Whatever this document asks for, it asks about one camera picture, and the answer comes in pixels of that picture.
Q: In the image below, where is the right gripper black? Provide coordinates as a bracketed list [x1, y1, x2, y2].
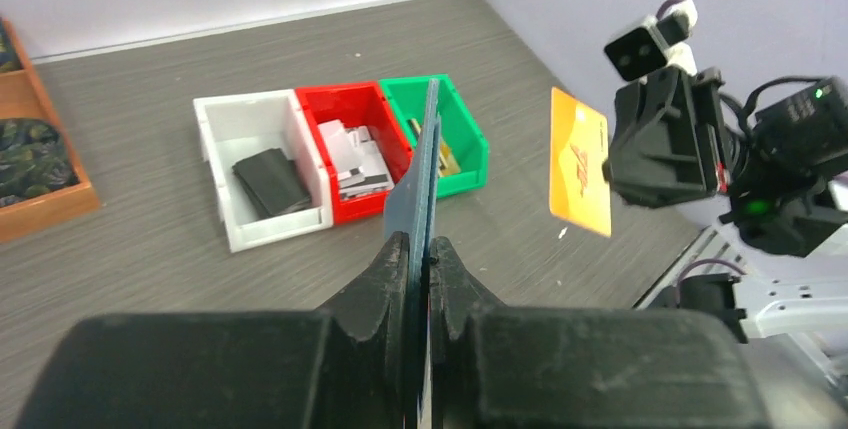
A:
[602, 66, 753, 209]

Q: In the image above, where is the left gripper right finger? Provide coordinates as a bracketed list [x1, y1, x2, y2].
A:
[429, 236, 503, 428]

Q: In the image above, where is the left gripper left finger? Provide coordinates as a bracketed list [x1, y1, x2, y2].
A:
[317, 232, 409, 428]

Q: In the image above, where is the gold card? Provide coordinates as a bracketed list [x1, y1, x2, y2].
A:
[548, 87, 612, 238]

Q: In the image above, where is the blue leather card holder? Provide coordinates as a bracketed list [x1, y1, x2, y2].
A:
[384, 78, 441, 428]

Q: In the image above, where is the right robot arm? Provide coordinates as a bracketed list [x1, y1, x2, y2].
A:
[602, 67, 847, 258]

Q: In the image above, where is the gold cards pile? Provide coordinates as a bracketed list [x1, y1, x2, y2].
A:
[406, 118, 461, 177]

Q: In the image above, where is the white cards pile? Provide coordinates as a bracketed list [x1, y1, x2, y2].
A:
[318, 119, 394, 201]

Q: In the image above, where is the black card stack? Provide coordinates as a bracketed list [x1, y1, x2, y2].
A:
[232, 148, 312, 219]

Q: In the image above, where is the green plastic bin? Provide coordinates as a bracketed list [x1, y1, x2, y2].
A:
[378, 74, 489, 198]

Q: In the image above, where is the white plastic bin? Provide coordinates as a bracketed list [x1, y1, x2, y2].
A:
[193, 89, 334, 252]

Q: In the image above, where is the rolled dark tie bottom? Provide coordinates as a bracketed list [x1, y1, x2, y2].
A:
[1, 118, 79, 207]

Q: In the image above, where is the wooden compartment tray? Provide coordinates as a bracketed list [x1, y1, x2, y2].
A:
[0, 15, 103, 245]

